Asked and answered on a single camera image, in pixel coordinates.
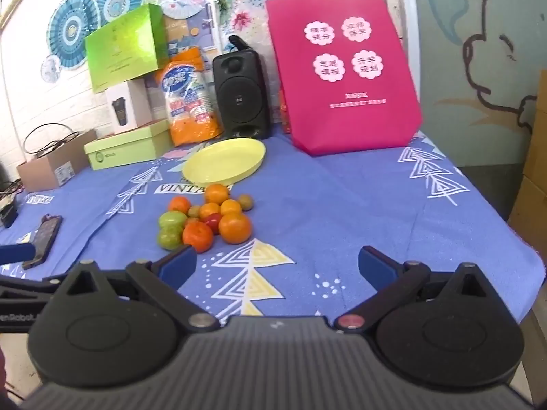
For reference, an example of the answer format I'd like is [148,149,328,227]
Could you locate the blue printed tablecloth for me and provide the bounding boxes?
[0,130,545,329]

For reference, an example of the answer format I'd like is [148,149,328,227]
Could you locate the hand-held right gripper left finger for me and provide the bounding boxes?
[55,245,221,334]

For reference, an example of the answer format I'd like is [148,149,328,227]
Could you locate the orange paper cup package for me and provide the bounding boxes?
[155,46,224,147]

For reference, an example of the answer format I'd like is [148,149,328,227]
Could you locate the black cable loops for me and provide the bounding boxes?
[23,124,80,159]

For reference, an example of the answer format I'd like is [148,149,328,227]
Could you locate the black device with cables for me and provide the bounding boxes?
[0,179,26,228]

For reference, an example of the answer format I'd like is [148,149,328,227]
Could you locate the brown cardboard box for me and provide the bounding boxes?
[17,129,98,192]

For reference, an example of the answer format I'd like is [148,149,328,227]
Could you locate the blue and white wall poster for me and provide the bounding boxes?
[166,13,223,78]

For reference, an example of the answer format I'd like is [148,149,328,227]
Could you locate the bright green gift box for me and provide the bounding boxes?
[84,3,169,94]

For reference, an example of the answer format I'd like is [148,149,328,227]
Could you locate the yellow plastic plate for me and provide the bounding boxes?
[182,138,266,189]

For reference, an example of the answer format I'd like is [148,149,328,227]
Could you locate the white box with cup print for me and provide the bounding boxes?
[105,78,154,135]

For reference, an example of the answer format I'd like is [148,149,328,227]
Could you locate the reddish tangerine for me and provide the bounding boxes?
[182,221,214,252]

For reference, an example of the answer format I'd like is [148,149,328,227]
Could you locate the small pale paper fan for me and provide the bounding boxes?
[40,55,63,84]

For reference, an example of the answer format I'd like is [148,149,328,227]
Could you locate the black speaker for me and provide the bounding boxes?
[212,34,272,140]

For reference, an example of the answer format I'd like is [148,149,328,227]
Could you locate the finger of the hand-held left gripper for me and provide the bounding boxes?
[0,274,65,306]
[0,243,36,265]

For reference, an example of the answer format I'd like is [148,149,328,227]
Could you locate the floral plastic sheet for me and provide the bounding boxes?
[209,0,291,50]

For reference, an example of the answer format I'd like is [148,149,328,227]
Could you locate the stacked cardboard box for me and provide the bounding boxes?
[507,175,547,241]
[522,70,547,180]

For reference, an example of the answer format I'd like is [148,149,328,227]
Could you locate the light green flat box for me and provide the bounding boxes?
[84,119,174,172]

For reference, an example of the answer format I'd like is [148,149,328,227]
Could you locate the pink tote bag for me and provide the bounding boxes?
[265,0,424,156]

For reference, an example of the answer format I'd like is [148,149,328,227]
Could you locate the black smartphone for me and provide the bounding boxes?
[22,215,63,271]

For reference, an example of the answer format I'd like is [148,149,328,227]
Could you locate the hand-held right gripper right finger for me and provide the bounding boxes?
[334,246,501,331]

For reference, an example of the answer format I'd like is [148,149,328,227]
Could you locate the large blue paper fan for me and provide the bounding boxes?
[46,0,102,71]

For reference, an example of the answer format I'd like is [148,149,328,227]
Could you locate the large orange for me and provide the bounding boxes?
[218,212,252,245]

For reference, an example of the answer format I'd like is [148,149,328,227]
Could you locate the green apple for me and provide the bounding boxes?
[158,211,188,230]
[157,227,184,250]

